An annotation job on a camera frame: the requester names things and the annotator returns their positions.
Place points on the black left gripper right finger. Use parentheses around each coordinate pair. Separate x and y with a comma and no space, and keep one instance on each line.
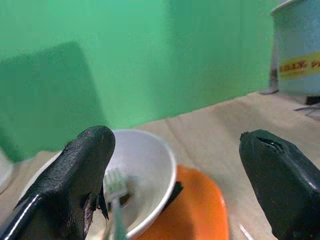
(282,180)

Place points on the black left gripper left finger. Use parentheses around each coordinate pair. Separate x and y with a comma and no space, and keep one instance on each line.
(62,180)

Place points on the pale green plastic fork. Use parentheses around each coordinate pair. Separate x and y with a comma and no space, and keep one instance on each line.
(116,197)

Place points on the white thin stick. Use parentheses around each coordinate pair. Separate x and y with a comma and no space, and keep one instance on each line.
(246,232)

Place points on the white bowl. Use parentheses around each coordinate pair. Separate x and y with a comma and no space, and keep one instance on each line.
(150,175)

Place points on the orange plate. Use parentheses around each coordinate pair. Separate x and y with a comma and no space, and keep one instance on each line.
(195,210)

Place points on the light blue yellow-labelled bucket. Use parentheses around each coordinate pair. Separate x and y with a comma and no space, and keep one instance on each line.
(297,47)

